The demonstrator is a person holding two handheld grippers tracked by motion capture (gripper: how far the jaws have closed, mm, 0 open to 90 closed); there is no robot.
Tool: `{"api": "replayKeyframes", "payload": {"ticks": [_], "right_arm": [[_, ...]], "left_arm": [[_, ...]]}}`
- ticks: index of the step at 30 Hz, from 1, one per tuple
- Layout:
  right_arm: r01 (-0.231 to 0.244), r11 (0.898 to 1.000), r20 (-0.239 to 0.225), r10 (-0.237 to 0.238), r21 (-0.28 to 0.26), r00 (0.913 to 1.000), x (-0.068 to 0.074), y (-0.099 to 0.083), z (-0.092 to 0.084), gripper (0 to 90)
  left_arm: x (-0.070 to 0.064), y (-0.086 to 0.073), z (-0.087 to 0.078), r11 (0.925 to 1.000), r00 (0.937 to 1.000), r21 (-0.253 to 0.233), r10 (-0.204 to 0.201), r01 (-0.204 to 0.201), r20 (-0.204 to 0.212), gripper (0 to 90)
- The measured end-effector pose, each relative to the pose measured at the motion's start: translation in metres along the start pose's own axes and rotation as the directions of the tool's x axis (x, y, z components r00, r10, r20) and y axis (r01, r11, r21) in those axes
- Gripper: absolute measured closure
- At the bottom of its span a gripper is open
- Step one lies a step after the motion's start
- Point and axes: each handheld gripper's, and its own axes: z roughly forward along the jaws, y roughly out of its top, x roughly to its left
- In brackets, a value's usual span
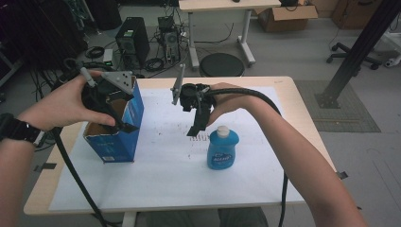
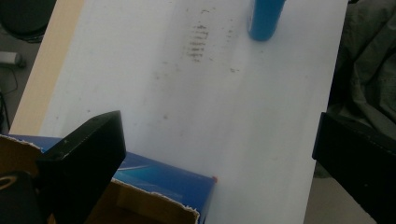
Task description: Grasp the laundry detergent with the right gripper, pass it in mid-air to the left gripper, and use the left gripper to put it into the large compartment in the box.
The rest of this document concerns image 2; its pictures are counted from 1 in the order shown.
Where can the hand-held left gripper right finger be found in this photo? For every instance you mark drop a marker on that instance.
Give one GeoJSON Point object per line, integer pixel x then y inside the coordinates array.
{"type": "Point", "coordinates": [361, 158]}

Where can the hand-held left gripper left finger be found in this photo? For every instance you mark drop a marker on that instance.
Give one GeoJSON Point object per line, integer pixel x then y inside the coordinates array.
{"type": "Point", "coordinates": [84, 165]}

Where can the blue cardboard box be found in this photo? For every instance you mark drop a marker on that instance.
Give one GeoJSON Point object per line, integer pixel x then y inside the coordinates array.
{"type": "Point", "coordinates": [162, 183]}

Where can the blue cylindrical bottle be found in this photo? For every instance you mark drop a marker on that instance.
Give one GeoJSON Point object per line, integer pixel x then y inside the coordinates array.
{"type": "Point", "coordinates": [264, 18]}

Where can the olive green cloth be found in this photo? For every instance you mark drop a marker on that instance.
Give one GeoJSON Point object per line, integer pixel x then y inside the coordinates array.
{"type": "Point", "coordinates": [367, 62]}

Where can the grey power strip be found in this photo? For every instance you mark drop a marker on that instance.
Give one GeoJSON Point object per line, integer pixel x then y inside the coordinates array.
{"type": "Point", "coordinates": [11, 58]}

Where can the dark round chair base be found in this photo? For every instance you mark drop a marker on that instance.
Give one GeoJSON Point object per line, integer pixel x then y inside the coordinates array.
{"type": "Point", "coordinates": [26, 18]}

